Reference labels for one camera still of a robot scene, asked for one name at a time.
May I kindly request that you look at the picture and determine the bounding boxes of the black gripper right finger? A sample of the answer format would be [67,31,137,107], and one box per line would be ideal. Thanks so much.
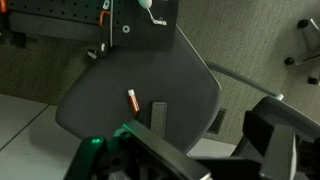
[233,97,320,180]

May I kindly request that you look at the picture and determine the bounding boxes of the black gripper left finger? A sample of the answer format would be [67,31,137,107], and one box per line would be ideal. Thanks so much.
[64,121,211,180]

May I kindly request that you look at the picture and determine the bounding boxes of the red whiteboard marker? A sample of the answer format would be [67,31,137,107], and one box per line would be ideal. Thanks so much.
[128,89,140,114]

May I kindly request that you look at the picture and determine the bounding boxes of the black whiteboard eraser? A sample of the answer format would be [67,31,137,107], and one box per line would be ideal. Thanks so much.
[150,102,167,137]

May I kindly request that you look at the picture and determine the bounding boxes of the floor power outlet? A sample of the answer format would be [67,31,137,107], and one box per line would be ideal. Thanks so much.
[208,108,226,134]

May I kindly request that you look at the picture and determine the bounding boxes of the black office chair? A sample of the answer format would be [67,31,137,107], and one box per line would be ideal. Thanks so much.
[55,24,285,154]

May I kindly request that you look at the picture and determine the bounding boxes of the black perforated breadboard table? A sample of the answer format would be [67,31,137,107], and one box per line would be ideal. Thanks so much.
[1,0,179,51]

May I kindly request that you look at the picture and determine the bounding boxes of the black orange clamp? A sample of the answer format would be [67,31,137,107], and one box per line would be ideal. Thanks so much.
[99,10,111,28]

